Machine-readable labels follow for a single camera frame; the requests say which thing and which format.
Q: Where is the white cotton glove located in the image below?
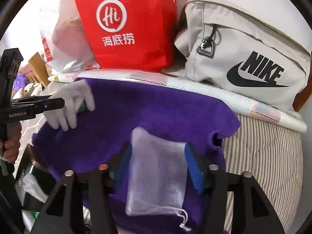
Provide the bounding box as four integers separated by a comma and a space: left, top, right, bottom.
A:
44, 79, 96, 131

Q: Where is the white mesh drawstring pouch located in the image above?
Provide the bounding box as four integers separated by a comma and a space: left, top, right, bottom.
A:
125, 127, 191, 232

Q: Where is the dark green gold tin box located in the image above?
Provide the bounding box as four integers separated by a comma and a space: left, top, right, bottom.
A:
14, 144, 56, 211

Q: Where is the green wet wipes pack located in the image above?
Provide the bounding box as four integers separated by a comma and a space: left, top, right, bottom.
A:
77, 103, 86, 113

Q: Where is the person's left hand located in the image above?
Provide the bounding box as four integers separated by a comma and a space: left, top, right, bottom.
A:
1, 121, 22, 164

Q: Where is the plush toys pile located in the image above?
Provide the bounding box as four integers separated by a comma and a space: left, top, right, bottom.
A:
11, 74, 43, 99

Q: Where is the white Miniso plastic bag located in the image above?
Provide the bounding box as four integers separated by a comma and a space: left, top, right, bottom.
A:
40, 0, 99, 74

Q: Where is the purple towel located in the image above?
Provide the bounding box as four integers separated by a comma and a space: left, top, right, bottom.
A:
31, 77, 242, 234

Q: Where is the rolled patterned paper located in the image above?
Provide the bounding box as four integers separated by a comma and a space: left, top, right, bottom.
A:
48, 69, 307, 133

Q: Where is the red Haidilao paper bag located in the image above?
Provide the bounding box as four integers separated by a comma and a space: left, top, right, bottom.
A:
75, 0, 177, 72

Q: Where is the grey Nike bag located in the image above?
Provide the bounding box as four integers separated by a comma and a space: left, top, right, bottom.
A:
175, 0, 311, 112

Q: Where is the brown wooden door frame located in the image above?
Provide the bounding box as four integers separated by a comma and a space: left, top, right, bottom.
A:
293, 77, 312, 112

